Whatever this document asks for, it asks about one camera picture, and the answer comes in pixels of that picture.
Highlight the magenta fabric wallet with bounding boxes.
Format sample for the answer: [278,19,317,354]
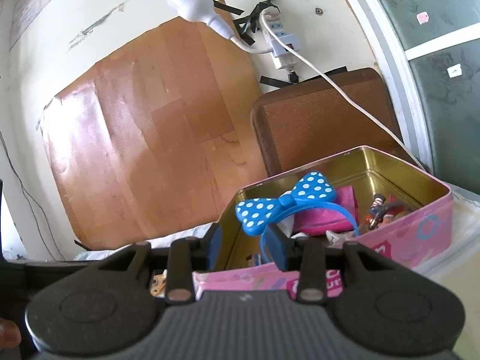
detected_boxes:
[293,185,359,236]

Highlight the gold bear keychain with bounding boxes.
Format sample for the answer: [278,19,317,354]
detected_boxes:
[150,270,167,297]

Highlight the blue polka dot bow headband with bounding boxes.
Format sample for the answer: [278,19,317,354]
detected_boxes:
[235,172,360,263]

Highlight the operator right hand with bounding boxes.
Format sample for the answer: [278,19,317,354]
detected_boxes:
[0,319,21,350]

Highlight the pink biscuit tin box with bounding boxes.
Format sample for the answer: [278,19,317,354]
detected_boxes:
[193,146,453,295]

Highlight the small cartoon figurine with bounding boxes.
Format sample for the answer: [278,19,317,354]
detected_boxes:
[364,193,414,231]

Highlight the brown woven chair back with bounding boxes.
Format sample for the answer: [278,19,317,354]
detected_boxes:
[250,67,411,176]

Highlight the white power strip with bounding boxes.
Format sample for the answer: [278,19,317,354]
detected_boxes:
[259,7,300,72]

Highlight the white round plug adapter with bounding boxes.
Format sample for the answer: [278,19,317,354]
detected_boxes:
[167,0,272,55]

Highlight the red and black wall wires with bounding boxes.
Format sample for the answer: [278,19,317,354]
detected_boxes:
[0,130,61,261]

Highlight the white hanging power cord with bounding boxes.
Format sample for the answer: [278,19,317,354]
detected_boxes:
[259,11,427,172]

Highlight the white window frame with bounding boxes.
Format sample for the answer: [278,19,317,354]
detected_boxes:
[346,0,479,192]

